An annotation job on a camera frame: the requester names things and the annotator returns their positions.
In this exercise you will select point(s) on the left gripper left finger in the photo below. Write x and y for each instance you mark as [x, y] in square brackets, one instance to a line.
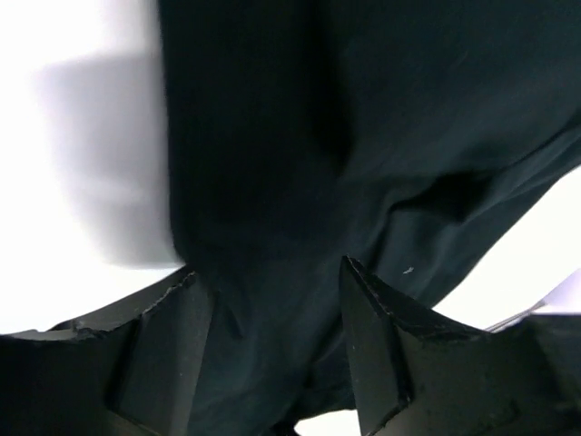
[130, 368]

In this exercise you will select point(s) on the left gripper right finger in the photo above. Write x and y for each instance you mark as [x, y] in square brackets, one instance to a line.
[416, 372]

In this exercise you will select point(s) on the black t-shirt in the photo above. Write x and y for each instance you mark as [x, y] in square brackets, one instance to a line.
[410, 135]

